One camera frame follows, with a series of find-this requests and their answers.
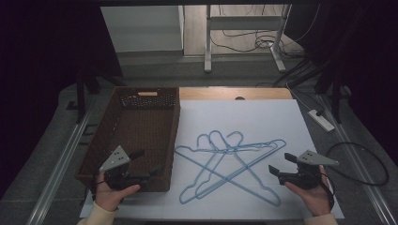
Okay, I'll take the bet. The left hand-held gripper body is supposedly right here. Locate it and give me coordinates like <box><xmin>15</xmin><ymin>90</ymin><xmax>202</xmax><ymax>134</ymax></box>
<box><xmin>99</xmin><ymin>145</ymin><xmax>151</xmax><ymax>190</ymax></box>

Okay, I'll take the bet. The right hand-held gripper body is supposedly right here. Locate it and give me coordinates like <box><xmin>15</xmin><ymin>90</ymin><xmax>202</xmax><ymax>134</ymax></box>
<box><xmin>278</xmin><ymin>149</ymin><xmax>340</xmax><ymax>190</ymax></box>

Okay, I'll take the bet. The brown woven basket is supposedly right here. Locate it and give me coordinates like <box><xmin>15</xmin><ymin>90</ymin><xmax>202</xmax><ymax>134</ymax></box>
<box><xmin>75</xmin><ymin>86</ymin><xmax>181</xmax><ymax>192</ymax></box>

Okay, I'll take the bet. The person's right hand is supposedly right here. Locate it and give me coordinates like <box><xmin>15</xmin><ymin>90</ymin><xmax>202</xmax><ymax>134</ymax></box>
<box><xmin>283</xmin><ymin>165</ymin><xmax>333</xmax><ymax>218</ymax></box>

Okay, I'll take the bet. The person's left hand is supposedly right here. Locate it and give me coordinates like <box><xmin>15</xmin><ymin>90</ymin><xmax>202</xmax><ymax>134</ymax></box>
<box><xmin>93</xmin><ymin>172</ymin><xmax>142</xmax><ymax>213</ymax></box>

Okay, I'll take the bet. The white power strip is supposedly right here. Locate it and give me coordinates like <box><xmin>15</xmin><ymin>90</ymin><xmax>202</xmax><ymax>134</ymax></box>
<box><xmin>308</xmin><ymin>109</ymin><xmax>336</xmax><ymax>133</ymax></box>

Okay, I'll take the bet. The white table mat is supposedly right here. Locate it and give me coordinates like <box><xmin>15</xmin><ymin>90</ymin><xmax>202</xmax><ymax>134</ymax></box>
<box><xmin>79</xmin><ymin>98</ymin><xmax>345</xmax><ymax>219</ymax></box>

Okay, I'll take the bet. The black stand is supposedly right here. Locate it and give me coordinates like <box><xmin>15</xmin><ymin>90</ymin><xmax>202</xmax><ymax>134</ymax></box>
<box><xmin>314</xmin><ymin>59</ymin><xmax>352</xmax><ymax>125</ymax></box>
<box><xmin>66</xmin><ymin>69</ymin><xmax>126</xmax><ymax>124</ymax></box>

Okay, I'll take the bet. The wooden table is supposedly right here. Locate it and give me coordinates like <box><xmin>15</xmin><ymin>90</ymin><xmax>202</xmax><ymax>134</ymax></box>
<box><xmin>178</xmin><ymin>86</ymin><xmax>294</xmax><ymax>101</ymax></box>

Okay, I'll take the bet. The dark curtain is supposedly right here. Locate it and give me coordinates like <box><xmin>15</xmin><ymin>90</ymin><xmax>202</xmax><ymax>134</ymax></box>
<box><xmin>0</xmin><ymin>0</ymin><xmax>124</xmax><ymax>201</ymax></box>
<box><xmin>283</xmin><ymin>2</ymin><xmax>398</xmax><ymax>167</ymax></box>

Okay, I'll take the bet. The white cabinet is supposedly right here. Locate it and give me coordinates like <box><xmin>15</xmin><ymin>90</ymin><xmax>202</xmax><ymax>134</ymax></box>
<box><xmin>100</xmin><ymin>5</ymin><xmax>185</xmax><ymax>53</ymax></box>

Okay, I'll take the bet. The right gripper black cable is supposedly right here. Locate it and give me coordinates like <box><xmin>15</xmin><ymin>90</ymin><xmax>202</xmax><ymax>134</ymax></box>
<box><xmin>318</xmin><ymin>170</ymin><xmax>336</xmax><ymax>211</ymax></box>

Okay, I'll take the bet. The metal floor rail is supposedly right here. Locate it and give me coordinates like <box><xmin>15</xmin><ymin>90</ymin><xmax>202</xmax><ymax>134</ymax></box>
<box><xmin>316</xmin><ymin>94</ymin><xmax>398</xmax><ymax>225</ymax></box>
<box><xmin>26</xmin><ymin>97</ymin><xmax>97</xmax><ymax>225</ymax></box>

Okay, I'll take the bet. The white power cable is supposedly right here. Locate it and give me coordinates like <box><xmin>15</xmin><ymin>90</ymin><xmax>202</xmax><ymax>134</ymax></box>
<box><xmin>284</xmin><ymin>81</ymin><xmax>312</xmax><ymax>113</ymax></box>

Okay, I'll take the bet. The black looped cable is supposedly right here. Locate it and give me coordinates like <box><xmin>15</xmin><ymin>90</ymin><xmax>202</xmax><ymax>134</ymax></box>
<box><xmin>325</xmin><ymin>142</ymin><xmax>390</xmax><ymax>187</ymax></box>

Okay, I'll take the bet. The tangle of floor cables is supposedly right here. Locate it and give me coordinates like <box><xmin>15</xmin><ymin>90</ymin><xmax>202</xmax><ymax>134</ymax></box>
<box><xmin>209</xmin><ymin>4</ymin><xmax>309</xmax><ymax>60</ymax></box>

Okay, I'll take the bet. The white desk frame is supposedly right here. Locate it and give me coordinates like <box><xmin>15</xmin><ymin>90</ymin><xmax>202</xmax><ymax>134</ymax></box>
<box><xmin>204</xmin><ymin>4</ymin><xmax>293</xmax><ymax>74</ymax></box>

